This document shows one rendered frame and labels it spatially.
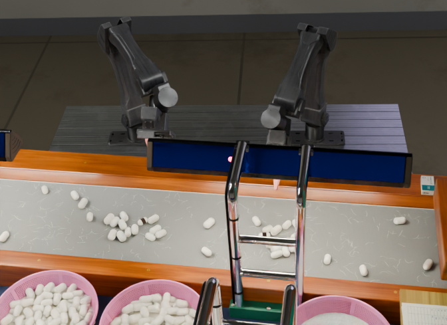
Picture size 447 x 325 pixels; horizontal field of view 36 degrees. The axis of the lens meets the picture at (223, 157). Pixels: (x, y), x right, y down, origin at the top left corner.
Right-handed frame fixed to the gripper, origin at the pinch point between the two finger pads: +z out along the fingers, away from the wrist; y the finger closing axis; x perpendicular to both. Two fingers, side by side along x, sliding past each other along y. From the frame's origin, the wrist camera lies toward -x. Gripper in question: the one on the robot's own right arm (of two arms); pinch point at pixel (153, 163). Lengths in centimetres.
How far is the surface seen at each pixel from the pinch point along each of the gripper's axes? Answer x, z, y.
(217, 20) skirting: 201, -116, -20
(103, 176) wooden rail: 9.5, 3.6, -17.6
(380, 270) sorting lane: -7, 26, 64
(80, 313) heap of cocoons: -20.6, 41.9, -10.0
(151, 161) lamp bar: -31.1, 4.0, 7.5
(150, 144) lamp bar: -32.5, 0.0, 7.2
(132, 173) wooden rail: 10.3, 2.0, -8.8
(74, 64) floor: 181, -80, -99
